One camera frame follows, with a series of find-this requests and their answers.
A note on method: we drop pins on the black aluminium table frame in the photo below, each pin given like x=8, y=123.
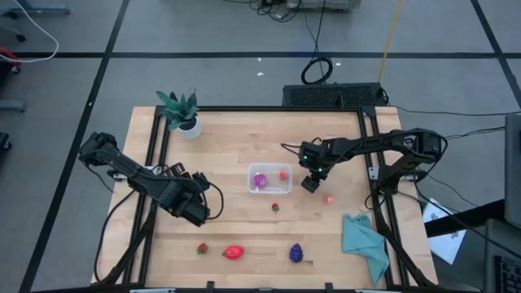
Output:
x=264, y=108

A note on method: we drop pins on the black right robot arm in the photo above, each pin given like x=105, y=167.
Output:
x=378, y=142

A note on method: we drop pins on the black perforated equipment box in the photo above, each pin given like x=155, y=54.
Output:
x=325, y=95

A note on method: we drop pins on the white plant pot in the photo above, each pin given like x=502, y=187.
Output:
x=193, y=131

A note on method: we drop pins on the teal cloth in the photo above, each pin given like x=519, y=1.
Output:
x=362, y=240

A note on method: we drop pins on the grey furniture leg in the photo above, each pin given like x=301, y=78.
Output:
x=12, y=106
x=40, y=9

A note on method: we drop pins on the red wheeled object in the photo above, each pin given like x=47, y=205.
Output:
x=6, y=55

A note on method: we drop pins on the dark desk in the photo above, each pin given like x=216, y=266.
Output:
x=468, y=217

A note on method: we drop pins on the small red toy tomato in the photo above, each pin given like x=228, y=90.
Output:
x=329, y=199

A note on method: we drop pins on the grey monitor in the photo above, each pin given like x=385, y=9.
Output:
x=513, y=171

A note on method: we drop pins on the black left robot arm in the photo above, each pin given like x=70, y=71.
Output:
x=122, y=163

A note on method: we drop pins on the red toy bell pepper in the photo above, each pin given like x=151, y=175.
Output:
x=234, y=252

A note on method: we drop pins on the purple toy grapes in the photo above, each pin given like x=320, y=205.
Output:
x=296, y=253

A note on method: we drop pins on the pink striped toy onion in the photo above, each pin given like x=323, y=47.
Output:
x=260, y=180

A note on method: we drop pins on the black table clamp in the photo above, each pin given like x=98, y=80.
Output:
x=210, y=287
x=329, y=287

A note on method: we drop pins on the black keyboard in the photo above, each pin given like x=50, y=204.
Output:
x=509, y=276

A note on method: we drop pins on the white printed paper sheet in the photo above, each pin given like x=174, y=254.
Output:
x=445, y=244

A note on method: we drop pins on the red toy strawberry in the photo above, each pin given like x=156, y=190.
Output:
x=275, y=208
x=283, y=176
x=202, y=248

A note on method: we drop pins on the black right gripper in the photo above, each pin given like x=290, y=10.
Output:
x=315, y=158

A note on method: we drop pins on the black caster wheel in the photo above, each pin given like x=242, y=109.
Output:
x=4, y=141

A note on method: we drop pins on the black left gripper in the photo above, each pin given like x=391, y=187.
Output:
x=191, y=207

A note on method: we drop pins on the clear plastic tupperware container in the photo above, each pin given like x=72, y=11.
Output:
x=272, y=167

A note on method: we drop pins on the green artificial plant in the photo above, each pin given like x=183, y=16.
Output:
x=181, y=110

